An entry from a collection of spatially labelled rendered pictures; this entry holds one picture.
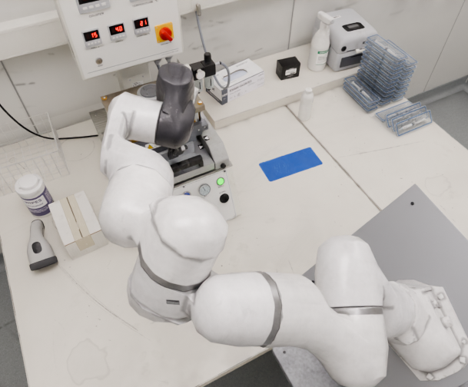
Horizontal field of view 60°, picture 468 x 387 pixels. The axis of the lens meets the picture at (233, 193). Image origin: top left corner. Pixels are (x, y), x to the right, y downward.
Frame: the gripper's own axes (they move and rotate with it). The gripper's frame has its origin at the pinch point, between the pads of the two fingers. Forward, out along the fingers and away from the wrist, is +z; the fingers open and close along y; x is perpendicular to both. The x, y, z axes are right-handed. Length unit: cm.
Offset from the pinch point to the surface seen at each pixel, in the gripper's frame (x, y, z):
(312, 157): 54, 11, 25
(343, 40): 90, -30, 19
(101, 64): -9.9, -31.2, -6.7
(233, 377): -2, 75, 82
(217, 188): 10.5, 12.5, 11.5
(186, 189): 0.5, 9.7, 8.8
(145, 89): -1.0, -18.7, -6.6
